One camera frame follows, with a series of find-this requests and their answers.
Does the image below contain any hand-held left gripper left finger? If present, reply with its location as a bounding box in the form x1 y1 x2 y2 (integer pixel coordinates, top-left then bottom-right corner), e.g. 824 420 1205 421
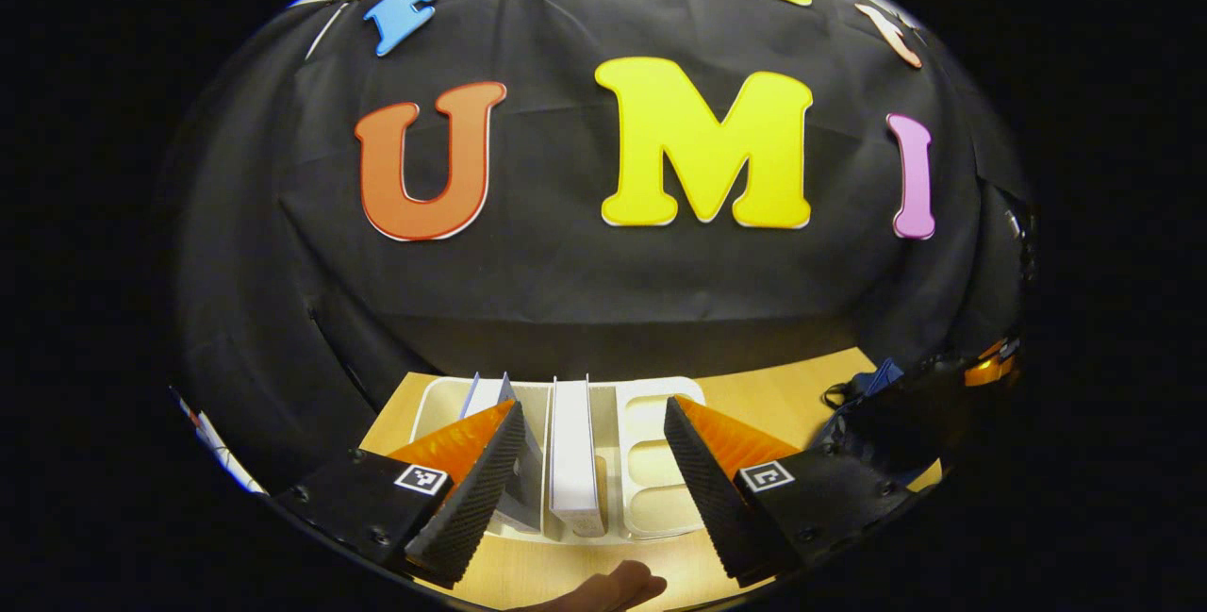
273 398 526 589

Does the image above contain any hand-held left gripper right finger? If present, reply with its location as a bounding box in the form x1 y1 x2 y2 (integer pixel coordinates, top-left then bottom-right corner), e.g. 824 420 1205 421
663 395 920 589

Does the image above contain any white bookshelf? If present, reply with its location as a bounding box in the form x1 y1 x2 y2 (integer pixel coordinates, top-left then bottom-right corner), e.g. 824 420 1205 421
410 374 708 542

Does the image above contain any white cover book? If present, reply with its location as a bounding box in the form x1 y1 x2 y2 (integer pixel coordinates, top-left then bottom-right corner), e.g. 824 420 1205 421
550 374 606 538

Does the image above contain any lavender cover book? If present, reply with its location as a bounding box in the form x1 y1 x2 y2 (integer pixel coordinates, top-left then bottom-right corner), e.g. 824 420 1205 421
459 372 548 535

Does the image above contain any blue schoolbag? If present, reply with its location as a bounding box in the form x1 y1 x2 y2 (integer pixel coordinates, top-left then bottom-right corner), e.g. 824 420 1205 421
820 357 972 486

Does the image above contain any black backdrop cloth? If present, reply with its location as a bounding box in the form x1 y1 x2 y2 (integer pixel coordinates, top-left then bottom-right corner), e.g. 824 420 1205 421
170 0 1038 490

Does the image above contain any white blurred object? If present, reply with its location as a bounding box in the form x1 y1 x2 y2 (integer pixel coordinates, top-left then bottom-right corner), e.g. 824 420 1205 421
170 386 270 497

